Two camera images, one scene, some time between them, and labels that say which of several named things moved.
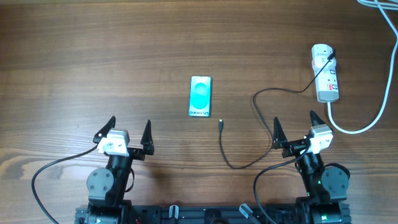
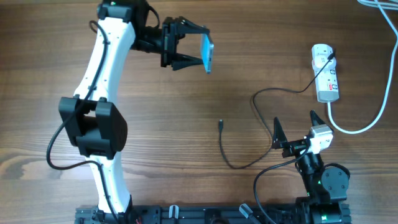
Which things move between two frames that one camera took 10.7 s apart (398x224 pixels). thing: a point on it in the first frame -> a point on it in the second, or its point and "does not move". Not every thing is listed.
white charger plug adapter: (319, 61) does not move
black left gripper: (135, 154) -> (179, 27)
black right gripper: (280, 141) does not move
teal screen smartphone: (200, 96) -> (208, 52)
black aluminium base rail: (227, 214) does not move
